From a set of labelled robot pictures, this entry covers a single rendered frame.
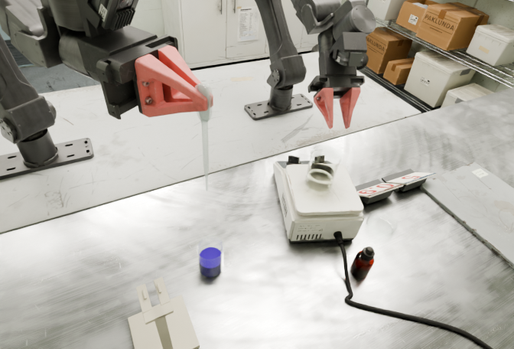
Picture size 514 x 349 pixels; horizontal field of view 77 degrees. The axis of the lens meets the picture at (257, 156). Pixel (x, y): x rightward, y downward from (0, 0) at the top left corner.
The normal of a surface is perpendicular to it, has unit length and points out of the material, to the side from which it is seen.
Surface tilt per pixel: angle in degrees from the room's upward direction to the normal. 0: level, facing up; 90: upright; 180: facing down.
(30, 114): 77
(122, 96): 90
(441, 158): 0
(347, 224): 90
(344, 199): 0
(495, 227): 0
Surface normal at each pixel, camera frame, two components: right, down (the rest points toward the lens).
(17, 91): 0.84, 0.22
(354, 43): 0.13, -0.16
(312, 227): 0.11, 0.65
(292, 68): 0.43, -0.05
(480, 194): 0.07, -0.76
